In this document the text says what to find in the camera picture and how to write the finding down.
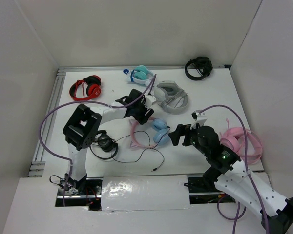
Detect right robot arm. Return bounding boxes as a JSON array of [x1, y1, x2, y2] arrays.
[[169, 124, 293, 234]]

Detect black headphones at back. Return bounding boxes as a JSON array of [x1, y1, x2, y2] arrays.
[[185, 56, 213, 81]]

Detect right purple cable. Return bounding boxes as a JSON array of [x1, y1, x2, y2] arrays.
[[197, 104, 271, 234]]

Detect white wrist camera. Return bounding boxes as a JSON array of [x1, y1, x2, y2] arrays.
[[145, 95, 157, 108], [190, 110, 207, 129]]

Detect small black on-ear headphones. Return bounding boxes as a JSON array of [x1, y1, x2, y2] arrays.
[[89, 130, 119, 161]]

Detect pink blue cat-ear headphones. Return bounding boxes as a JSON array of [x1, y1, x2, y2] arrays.
[[129, 117, 170, 149]]

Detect grey white gaming headset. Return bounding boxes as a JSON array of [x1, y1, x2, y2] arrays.
[[154, 80, 189, 115]]

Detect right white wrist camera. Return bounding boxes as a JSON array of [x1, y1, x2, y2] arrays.
[[190, 110, 207, 129]]

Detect teal white cat-ear headphones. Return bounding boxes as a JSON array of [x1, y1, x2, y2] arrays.
[[123, 65, 154, 86]]

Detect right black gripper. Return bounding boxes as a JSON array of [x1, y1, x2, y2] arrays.
[[168, 120, 209, 156]]

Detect red black headphones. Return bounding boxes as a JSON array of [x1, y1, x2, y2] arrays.
[[69, 75, 102, 101]]

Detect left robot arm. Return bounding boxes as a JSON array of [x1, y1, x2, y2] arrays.
[[63, 89, 156, 195]]

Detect white taped cover sheet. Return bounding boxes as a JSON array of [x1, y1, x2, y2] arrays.
[[101, 175, 190, 211]]

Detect pink gaming headset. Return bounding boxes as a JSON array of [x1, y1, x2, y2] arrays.
[[220, 119, 263, 164]]

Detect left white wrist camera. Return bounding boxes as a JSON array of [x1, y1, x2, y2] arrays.
[[145, 95, 157, 108]]

